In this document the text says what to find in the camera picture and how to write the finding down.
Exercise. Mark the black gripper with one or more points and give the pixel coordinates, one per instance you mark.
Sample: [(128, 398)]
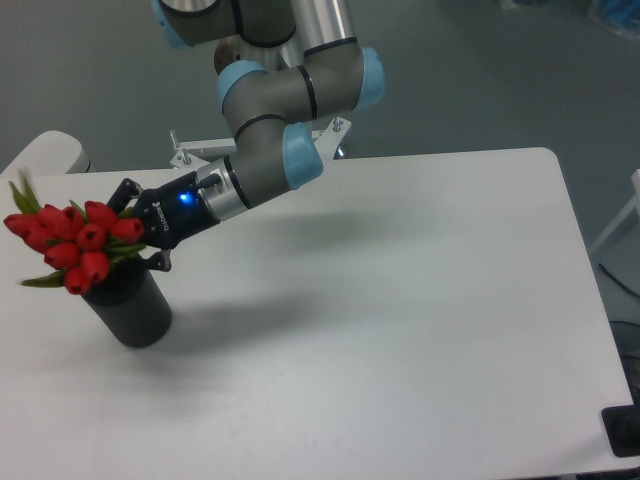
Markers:
[(169, 214)]

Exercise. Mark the red tulip bouquet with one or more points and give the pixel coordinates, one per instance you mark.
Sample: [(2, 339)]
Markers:
[(82, 244)]

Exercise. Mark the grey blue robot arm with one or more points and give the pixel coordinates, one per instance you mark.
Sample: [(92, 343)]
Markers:
[(266, 110)]

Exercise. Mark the dark grey ribbed vase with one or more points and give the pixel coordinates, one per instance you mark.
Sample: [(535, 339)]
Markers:
[(131, 305)]

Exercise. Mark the white chair corner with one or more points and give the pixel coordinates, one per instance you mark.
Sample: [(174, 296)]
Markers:
[(51, 153)]

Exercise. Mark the black device at table edge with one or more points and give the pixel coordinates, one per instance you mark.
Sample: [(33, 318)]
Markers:
[(622, 429)]

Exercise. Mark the blue plastic bag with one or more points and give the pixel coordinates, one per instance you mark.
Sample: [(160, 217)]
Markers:
[(619, 16)]

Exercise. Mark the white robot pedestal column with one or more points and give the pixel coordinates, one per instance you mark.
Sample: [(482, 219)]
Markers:
[(235, 48)]

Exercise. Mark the white frame at right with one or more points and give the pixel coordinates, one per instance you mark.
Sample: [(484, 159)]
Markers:
[(620, 226)]

